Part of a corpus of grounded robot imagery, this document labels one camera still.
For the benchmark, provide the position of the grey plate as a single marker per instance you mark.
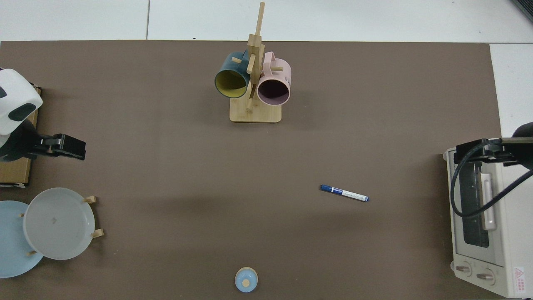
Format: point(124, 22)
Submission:
point(58, 225)

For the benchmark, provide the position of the pink cup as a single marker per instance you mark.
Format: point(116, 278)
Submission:
point(277, 77)

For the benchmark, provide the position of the pale toaster oven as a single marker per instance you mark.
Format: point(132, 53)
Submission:
point(506, 233)

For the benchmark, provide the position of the blue and white marker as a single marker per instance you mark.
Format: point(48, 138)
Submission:
point(345, 193)

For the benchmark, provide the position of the dark teal cup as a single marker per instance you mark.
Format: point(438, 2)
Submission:
point(227, 66)

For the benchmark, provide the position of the wooden plate rack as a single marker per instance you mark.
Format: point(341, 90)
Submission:
point(99, 233)

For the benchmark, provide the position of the small blue round thing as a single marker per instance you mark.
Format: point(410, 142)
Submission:
point(246, 278)

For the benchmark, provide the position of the wooden cup stand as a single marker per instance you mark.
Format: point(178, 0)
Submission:
point(255, 114)

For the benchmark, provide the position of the brown table cloth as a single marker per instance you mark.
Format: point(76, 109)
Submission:
point(166, 175)

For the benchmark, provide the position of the dark ribbed object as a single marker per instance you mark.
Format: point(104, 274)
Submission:
point(525, 7)

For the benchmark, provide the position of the light blue plate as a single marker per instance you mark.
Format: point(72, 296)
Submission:
point(10, 241)

